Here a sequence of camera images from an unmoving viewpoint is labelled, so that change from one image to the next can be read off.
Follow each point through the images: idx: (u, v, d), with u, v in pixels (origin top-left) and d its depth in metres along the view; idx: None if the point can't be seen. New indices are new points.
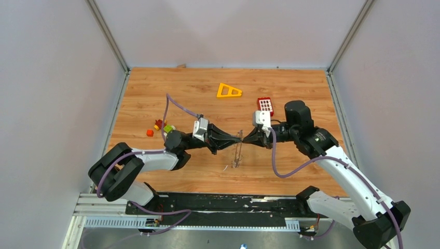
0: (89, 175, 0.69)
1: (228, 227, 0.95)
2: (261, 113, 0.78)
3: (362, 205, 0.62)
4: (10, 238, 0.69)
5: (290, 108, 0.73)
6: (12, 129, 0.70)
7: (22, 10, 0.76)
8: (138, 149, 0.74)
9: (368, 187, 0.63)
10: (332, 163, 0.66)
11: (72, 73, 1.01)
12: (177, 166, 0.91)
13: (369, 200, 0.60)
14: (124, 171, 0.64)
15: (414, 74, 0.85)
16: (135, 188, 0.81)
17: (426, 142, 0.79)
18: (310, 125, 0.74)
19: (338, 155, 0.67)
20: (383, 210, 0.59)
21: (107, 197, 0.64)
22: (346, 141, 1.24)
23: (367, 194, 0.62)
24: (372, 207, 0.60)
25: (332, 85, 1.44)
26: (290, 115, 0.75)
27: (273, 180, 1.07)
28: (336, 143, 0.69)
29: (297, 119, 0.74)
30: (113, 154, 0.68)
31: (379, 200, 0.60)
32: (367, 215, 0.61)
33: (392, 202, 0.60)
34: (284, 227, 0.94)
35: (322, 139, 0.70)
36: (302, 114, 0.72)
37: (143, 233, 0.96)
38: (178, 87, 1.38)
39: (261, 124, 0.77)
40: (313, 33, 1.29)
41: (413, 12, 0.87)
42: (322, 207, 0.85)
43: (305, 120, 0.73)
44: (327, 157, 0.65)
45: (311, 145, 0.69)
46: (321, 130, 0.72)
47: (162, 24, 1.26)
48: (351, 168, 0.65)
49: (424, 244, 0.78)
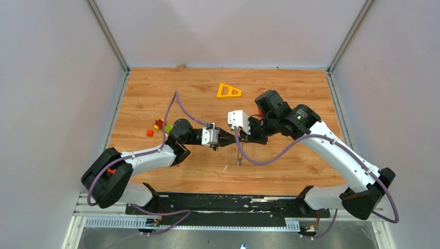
0: (82, 182, 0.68)
1: (228, 227, 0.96)
2: (232, 114, 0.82)
3: (352, 178, 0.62)
4: (10, 238, 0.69)
5: (259, 97, 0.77)
6: (11, 130, 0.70)
7: (23, 10, 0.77)
8: (127, 153, 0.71)
9: (356, 160, 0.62)
10: (318, 141, 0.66)
11: (72, 73, 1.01)
12: (177, 161, 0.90)
13: (358, 173, 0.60)
14: (113, 179, 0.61)
15: (414, 75, 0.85)
16: (131, 191, 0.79)
17: (426, 143, 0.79)
18: (285, 108, 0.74)
19: (322, 132, 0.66)
20: (372, 181, 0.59)
21: (99, 204, 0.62)
22: (346, 140, 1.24)
23: (356, 167, 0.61)
24: (361, 179, 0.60)
25: (332, 85, 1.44)
26: (262, 105, 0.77)
27: (273, 180, 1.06)
28: (318, 119, 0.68)
29: (267, 106, 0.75)
30: (102, 161, 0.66)
31: (367, 171, 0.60)
32: (356, 187, 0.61)
33: (379, 170, 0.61)
34: (284, 227, 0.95)
35: (304, 116, 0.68)
36: (271, 99, 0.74)
37: (143, 233, 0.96)
38: (179, 87, 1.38)
39: (232, 123, 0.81)
40: (313, 34, 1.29)
41: (413, 12, 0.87)
42: (318, 196, 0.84)
43: (277, 103, 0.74)
44: (312, 136, 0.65)
45: (293, 124, 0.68)
46: (301, 107, 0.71)
47: (162, 24, 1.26)
48: (337, 143, 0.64)
49: (424, 244, 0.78)
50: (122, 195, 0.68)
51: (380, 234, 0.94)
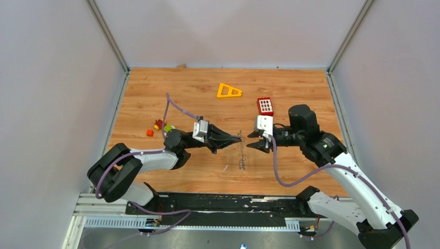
0: (88, 176, 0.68)
1: (228, 227, 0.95)
2: (262, 119, 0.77)
3: (371, 214, 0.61)
4: (10, 238, 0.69)
5: (295, 112, 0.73)
6: (11, 130, 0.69)
7: (23, 10, 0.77)
8: (136, 149, 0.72)
9: (377, 196, 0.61)
10: (341, 172, 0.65)
11: (72, 73, 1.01)
12: (177, 165, 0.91)
13: (378, 210, 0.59)
14: (122, 173, 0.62)
15: (414, 75, 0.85)
16: (134, 188, 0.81)
17: (426, 142, 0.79)
18: (316, 131, 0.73)
19: (347, 164, 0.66)
20: (393, 220, 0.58)
21: (105, 198, 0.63)
22: (346, 141, 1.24)
23: (376, 204, 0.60)
24: (381, 217, 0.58)
25: (332, 85, 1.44)
26: (295, 120, 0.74)
27: (273, 180, 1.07)
28: (344, 150, 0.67)
29: (302, 124, 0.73)
30: (111, 155, 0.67)
31: (388, 210, 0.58)
32: (376, 224, 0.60)
33: (401, 211, 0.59)
34: (284, 227, 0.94)
35: (331, 145, 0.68)
36: (307, 119, 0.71)
37: (143, 233, 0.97)
38: (178, 87, 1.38)
39: (262, 129, 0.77)
40: (313, 34, 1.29)
41: (412, 12, 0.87)
42: (324, 209, 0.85)
43: (312, 125, 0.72)
44: (336, 166, 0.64)
45: (319, 151, 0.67)
46: (329, 135, 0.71)
47: (162, 24, 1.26)
48: (361, 178, 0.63)
49: (424, 244, 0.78)
50: (127, 190, 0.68)
51: None
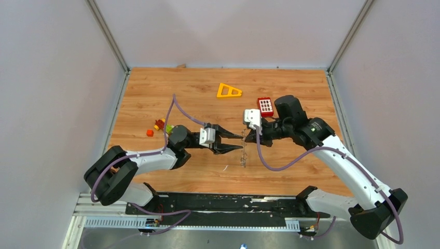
0: (85, 179, 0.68)
1: (228, 227, 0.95)
2: (249, 112, 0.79)
3: (361, 194, 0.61)
4: (10, 239, 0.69)
5: (279, 101, 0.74)
6: (10, 130, 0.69)
7: (23, 11, 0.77)
8: (132, 152, 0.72)
9: (367, 176, 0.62)
10: (329, 153, 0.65)
11: (71, 73, 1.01)
12: (177, 164, 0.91)
13: (367, 190, 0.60)
14: (118, 176, 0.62)
15: (414, 75, 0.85)
16: (131, 190, 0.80)
17: (426, 143, 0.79)
18: (302, 116, 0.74)
19: (335, 145, 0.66)
20: (382, 199, 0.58)
21: (101, 202, 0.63)
22: (346, 141, 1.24)
23: (365, 183, 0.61)
24: (370, 196, 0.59)
25: (332, 85, 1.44)
26: (281, 109, 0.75)
27: (273, 180, 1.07)
28: (332, 133, 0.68)
29: (287, 111, 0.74)
30: (107, 158, 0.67)
31: (377, 189, 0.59)
32: (366, 204, 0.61)
33: (389, 190, 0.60)
34: (284, 227, 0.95)
35: (319, 128, 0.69)
36: (292, 106, 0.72)
37: (143, 233, 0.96)
38: (178, 87, 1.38)
39: (249, 122, 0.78)
40: (313, 35, 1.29)
41: (412, 12, 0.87)
42: (319, 203, 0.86)
43: (297, 111, 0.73)
44: (324, 148, 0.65)
45: (307, 136, 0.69)
46: (316, 120, 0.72)
47: (162, 24, 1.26)
48: (348, 158, 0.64)
49: (423, 243, 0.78)
50: (124, 193, 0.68)
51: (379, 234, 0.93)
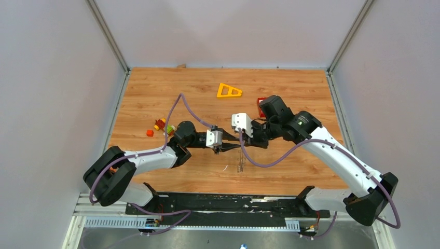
0: (84, 179, 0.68)
1: (228, 227, 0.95)
2: (236, 116, 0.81)
3: (353, 182, 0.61)
4: (10, 238, 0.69)
5: (263, 101, 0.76)
6: (10, 131, 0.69)
7: (23, 11, 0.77)
8: (131, 152, 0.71)
9: (357, 164, 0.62)
10: (318, 146, 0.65)
11: (72, 73, 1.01)
12: (177, 163, 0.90)
13: (359, 177, 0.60)
14: (116, 177, 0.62)
15: (414, 75, 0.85)
16: (131, 191, 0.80)
17: (426, 143, 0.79)
18: (288, 113, 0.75)
19: (323, 136, 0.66)
20: (373, 185, 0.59)
21: (100, 202, 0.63)
22: (346, 141, 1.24)
23: (356, 171, 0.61)
24: (362, 183, 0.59)
25: (332, 85, 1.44)
26: (266, 109, 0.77)
27: (273, 180, 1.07)
28: (319, 124, 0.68)
29: (272, 110, 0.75)
30: (105, 160, 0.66)
31: (368, 176, 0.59)
32: (358, 191, 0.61)
33: (381, 175, 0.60)
34: (284, 227, 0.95)
35: (305, 122, 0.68)
36: (275, 104, 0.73)
37: (143, 233, 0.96)
38: (179, 87, 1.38)
39: (235, 126, 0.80)
40: (313, 35, 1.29)
41: (412, 12, 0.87)
42: (317, 199, 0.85)
43: (281, 108, 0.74)
44: (312, 140, 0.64)
45: (294, 130, 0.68)
46: (302, 113, 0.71)
47: (162, 24, 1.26)
48: (338, 148, 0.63)
49: (423, 242, 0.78)
50: (123, 193, 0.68)
51: (379, 234, 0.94)
